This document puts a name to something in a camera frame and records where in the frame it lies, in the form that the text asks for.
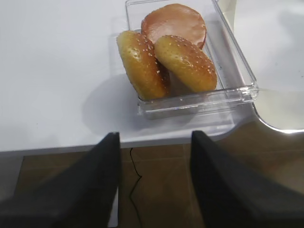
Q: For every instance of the right sesame bun top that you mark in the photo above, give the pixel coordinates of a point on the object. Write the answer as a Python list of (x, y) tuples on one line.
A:
[(187, 62)]

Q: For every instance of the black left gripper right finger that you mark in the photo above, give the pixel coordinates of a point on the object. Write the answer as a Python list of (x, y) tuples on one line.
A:
[(231, 195)]

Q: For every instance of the clear bun container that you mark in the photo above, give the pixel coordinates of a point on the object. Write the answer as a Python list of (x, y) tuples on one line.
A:
[(236, 83)]

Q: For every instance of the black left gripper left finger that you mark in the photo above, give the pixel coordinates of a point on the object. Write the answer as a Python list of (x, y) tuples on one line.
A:
[(81, 196)]

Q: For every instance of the white metal tray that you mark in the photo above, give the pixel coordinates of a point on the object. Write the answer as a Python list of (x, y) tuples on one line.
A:
[(270, 34)]

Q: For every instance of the sesame bun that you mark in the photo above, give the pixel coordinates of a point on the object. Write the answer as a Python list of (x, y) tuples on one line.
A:
[(187, 62), (147, 75)]

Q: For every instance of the smooth brown bun half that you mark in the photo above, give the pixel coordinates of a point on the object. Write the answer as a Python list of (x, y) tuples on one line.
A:
[(177, 20)]

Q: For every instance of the left sesame bun top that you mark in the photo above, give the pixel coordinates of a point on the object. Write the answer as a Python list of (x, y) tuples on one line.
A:
[(147, 75)]

